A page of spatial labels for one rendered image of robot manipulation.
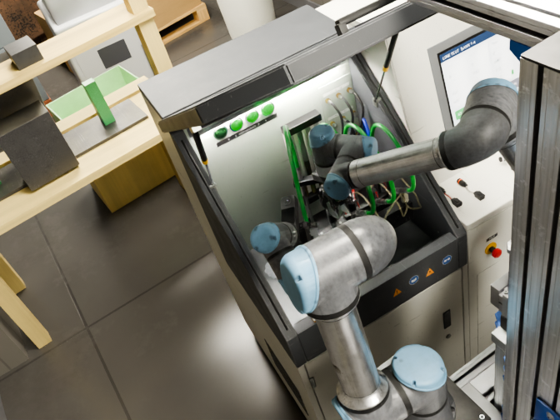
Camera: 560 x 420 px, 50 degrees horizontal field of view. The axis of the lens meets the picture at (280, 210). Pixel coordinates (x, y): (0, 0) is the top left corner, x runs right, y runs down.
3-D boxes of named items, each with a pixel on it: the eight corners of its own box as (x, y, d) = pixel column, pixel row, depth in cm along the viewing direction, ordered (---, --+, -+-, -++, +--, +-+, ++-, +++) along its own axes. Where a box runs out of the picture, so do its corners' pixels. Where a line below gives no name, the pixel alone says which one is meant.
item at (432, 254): (307, 362, 194) (297, 334, 184) (301, 352, 198) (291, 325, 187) (458, 269, 207) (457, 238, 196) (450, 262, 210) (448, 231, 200)
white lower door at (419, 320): (338, 457, 240) (304, 367, 194) (335, 452, 241) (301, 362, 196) (466, 372, 253) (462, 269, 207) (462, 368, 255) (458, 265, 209)
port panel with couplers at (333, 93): (337, 162, 223) (322, 92, 202) (332, 157, 226) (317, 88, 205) (366, 146, 226) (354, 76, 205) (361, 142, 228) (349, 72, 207)
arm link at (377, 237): (400, 193, 110) (337, 219, 158) (349, 221, 108) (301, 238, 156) (430, 249, 109) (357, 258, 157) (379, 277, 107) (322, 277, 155)
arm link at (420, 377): (458, 398, 138) (457, 367, 129) (410, 427, 136) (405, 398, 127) (427, 360, 147) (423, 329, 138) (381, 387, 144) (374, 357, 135)
